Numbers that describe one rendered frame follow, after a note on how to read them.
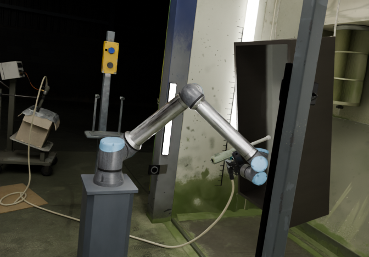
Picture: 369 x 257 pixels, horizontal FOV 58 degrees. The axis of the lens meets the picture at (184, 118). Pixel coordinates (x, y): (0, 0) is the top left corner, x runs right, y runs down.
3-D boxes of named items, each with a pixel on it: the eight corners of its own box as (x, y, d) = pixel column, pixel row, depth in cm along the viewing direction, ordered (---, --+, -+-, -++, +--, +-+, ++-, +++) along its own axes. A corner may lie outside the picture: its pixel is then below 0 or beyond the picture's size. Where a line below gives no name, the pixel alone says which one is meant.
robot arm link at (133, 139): (102, 147, 219) (190, 77, 200) (113, 143, 236) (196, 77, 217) (116, 167, 218) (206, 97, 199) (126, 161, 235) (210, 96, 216)
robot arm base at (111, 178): (95, 187, 197) (96, 171, 196) (90, 177, 214) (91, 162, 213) (127, 186, 205) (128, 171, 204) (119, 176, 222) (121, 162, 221)
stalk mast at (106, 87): (97, 214, 306) (113, 32, 284) (98, 217, 301) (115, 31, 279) (90, 214, 304) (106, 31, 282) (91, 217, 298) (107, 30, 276)
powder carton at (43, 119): (18, 128, 417) (31, 100, 414) (52, 141, 428) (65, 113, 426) (6, 138, 365) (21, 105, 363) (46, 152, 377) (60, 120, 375)
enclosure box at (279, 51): (273, 183, 284) (272, 39, 257) (329, 214, 231) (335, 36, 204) (238, 193, 271) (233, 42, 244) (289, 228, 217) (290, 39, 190)
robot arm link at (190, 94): (185, 79, 189) (273, 163, 183) (190, 79, 202) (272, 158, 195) (172, 94, 192) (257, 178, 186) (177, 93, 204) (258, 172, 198)
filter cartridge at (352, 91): (362, 116, 328) (378, 30, 316) (354, 118, 299) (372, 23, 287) (324, 111, 350) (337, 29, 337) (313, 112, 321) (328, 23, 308)
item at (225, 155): (219, 186, 230) (212, 156, 223) (215, 184, 234) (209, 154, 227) (275, 161, 246) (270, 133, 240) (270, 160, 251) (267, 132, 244)
